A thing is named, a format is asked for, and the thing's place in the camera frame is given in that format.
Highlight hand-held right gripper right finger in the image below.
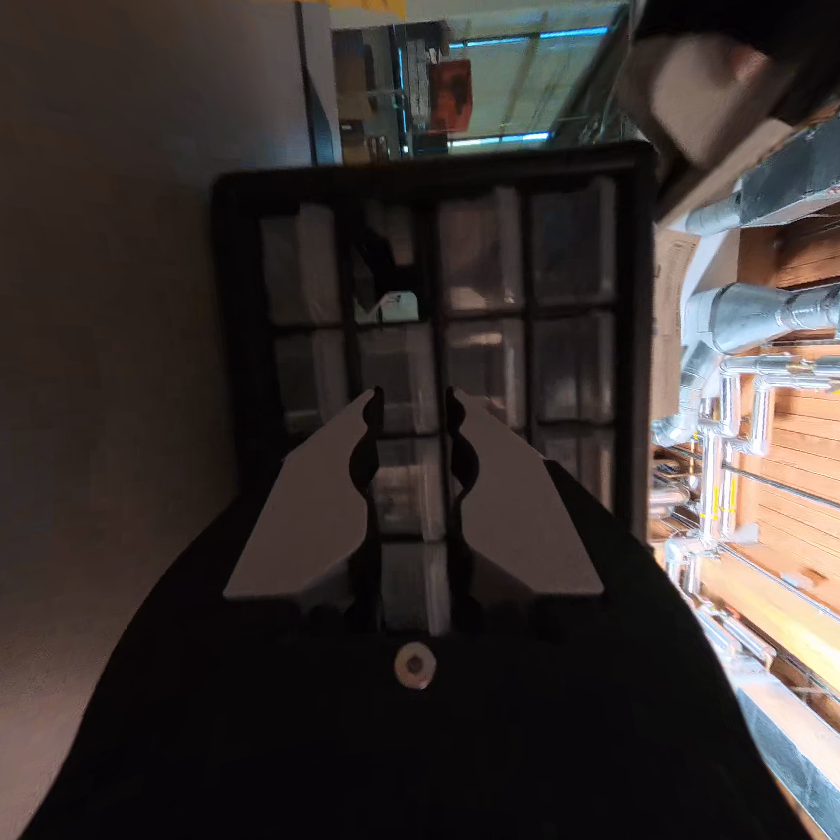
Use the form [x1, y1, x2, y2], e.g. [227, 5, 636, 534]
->
[445, 387, 606, 634]

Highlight grey rectangular air duct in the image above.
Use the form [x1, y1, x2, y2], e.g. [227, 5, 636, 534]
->
[686, 121, 840, 234]

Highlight black drawer cabinet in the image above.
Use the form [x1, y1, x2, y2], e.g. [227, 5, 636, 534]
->
[211, 141, 659, 634]

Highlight grid of clear drawers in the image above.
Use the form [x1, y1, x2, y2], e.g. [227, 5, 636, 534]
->
[259, 177, 621, 634]

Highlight shiny silver ceiling pipes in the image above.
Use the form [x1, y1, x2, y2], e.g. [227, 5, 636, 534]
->
[650, 354, 840, 664]

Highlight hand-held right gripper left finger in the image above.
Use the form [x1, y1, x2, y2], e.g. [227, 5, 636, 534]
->
[222, 387, 387, 634]

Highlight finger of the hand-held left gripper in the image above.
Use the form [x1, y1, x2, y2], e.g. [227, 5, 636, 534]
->
[656, 118, 815, 227]
[617, 33, 772, 168]

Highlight red black machine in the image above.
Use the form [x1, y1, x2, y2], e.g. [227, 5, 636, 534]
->
[430, 58, 475, 134]

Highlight silver round air duct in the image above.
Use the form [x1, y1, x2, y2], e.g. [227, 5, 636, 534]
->
[682, 281, 840, 358]

